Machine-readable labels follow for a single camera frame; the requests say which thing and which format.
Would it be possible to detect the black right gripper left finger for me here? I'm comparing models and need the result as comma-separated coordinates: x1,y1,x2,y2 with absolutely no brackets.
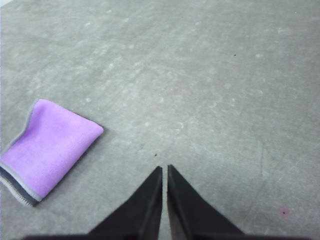
86,165,164,238

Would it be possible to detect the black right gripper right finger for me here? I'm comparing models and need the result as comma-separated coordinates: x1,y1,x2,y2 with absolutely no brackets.
166,164,245,240

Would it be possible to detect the purple towel with grey hem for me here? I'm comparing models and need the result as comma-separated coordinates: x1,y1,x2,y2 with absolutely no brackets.
0,98,105,207

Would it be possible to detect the grey table cloth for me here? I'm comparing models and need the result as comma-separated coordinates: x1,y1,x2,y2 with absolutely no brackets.
0,0,320,240

